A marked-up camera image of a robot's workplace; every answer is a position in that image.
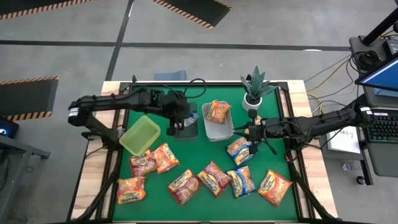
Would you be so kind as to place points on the white plastic bin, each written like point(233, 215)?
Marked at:
point(217, 132)

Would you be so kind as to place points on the white labelled box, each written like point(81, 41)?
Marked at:
point(343, 141)

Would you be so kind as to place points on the red Maruchan noodle packet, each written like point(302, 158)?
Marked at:
point(184, 186)
point(214, 177)
point(142, 165)

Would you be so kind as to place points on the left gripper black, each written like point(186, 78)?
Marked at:
point(175, 105)

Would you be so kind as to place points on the small black box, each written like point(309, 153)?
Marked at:
point(391, 46)

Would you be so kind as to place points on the orange Maruchan noodle packet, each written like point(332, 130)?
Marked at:
point(165, 157)
point(217, 112)
point(275, 187)
point(131, 190)

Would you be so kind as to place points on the small grey round object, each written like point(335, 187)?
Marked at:
point(347, 167)

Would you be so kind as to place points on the black metal table frame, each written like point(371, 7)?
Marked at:
point(125, 86)

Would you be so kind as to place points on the black backlit keyboard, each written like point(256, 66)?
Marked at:
point(385, 127)

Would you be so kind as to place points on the computer monitor blue screen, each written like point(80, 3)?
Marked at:
point(382, 77)

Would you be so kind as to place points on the black computer blue light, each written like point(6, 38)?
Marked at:
point(9, 129)

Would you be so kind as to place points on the green felt table mat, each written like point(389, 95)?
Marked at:
point(202, 211)

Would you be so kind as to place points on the grey metal desk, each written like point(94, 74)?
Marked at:
point(12, 161)

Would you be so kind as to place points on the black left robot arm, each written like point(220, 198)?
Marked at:
point(118, 99)

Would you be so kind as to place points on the snake plant in white pot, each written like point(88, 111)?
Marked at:
point(248, 105)

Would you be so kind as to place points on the grey computer cart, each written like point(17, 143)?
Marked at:
point(385, 161)

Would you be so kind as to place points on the yellow-green plastic bin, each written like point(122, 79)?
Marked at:
point(140, 135)

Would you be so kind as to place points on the dark green plastic bin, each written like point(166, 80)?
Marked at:
point(189, 132)

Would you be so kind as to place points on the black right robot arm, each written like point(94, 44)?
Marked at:
point(329, 119)

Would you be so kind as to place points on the black caster wheel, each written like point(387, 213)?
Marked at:
point(360, 180)

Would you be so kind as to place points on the blue Maruchan noodle packet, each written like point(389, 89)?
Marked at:
point(246, 130)
point(237, 151)
point(241, 181)
point(192, 119)

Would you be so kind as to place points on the black hazard-striped floor mat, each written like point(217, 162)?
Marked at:
point(25, 96)
point(199, 7)
point(31, 4)

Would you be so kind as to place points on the black stand pole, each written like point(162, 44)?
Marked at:
point(381, 28)

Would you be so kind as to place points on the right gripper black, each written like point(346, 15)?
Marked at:
point(262, 129)

